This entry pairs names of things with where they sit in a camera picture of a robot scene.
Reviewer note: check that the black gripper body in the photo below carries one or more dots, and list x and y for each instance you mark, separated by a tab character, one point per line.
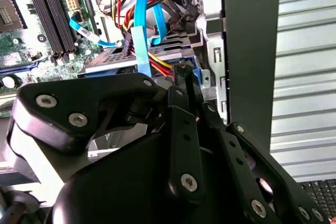
118	190

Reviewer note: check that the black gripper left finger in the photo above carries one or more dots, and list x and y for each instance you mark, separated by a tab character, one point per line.
78	95

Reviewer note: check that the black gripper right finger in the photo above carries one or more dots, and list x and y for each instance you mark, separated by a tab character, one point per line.
246	187

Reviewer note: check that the hard disk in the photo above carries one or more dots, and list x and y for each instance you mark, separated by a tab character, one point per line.
110	70

